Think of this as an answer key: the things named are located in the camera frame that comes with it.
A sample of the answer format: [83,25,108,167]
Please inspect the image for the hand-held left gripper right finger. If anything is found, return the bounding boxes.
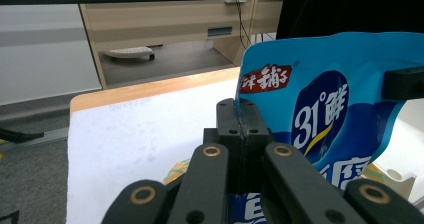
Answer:
[238,99,274,194]

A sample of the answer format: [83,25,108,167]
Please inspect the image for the white cabinet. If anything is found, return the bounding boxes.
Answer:
[0,0,103,107]

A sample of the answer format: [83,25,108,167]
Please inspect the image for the light wooden desk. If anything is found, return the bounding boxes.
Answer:
[79,0,284,90]

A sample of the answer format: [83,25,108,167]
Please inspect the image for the white plastic tray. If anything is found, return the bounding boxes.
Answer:
[373,100,424,205]

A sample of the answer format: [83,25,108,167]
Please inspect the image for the low wheeled board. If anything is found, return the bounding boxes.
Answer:
[101,46,156,62]

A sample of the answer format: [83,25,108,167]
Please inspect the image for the black curtain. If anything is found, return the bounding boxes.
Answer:
[276,0,424,40]

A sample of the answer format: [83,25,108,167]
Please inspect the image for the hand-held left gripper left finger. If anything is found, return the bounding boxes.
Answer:
[203,98,244,194]

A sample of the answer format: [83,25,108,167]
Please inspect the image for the aluminium floor rail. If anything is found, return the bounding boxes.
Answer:
[0,127,69,153]

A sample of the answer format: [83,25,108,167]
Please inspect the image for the blue snack packet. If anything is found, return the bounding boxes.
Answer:
[229,31,424,224]

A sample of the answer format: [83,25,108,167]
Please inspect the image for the black desk cables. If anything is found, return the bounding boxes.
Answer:
[234,0,278,50]

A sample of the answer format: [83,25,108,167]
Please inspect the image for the black metal frame stand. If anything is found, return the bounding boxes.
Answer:
[0,127,44,143]

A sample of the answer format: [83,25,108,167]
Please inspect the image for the white table cover sheet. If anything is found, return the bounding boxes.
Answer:
[66,78,241,224]

